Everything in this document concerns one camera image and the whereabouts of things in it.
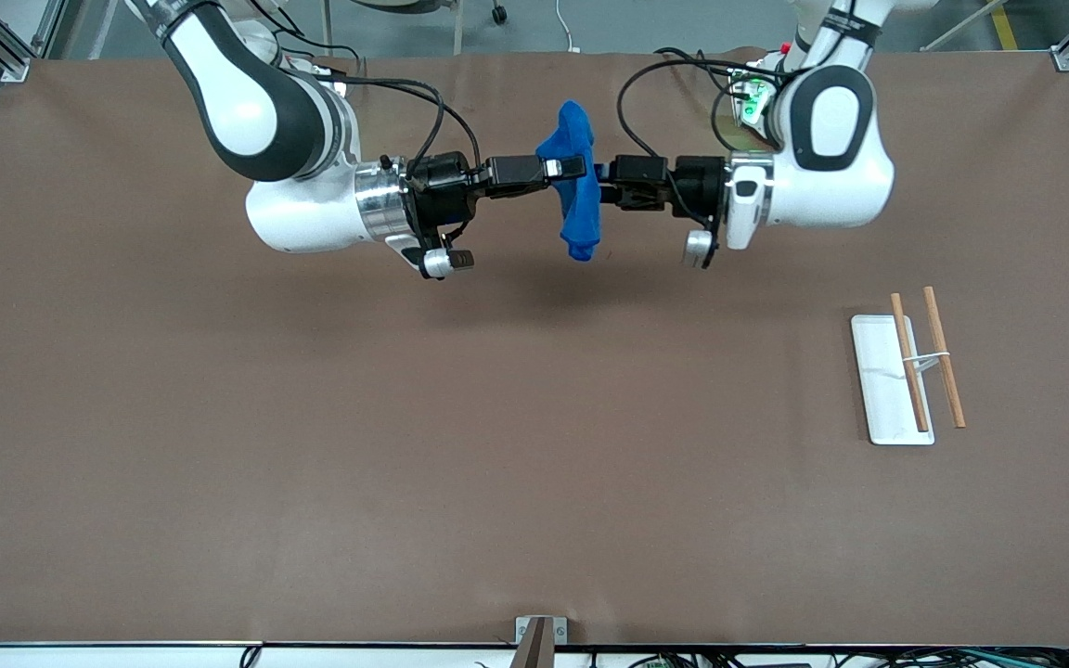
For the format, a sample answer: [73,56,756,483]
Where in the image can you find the white towel rack wooden rods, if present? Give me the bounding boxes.
[850,286,967,446]

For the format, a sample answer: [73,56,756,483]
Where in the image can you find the black base power cable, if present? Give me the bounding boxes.
[653,46,758,75]

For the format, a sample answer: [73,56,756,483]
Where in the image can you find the small metal table bracket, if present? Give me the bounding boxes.
[514,615,569,646]

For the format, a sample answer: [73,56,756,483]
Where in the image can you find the blue microfibre towel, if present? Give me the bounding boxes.
[535,99,602,263]

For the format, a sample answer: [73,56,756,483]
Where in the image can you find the tangled cables under table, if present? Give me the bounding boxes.
[238,646,1069,668]

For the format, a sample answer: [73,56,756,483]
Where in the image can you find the white floor cable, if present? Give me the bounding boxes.
[554,0,583,53]

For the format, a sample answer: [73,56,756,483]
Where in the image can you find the brown camera pole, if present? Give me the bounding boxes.
[509,617,556,668]

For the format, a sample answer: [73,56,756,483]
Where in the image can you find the brown table cover sheet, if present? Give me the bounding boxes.
[0,46,1069,648]

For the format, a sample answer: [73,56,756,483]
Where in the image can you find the office chair base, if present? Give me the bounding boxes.
[321,0,509,57]

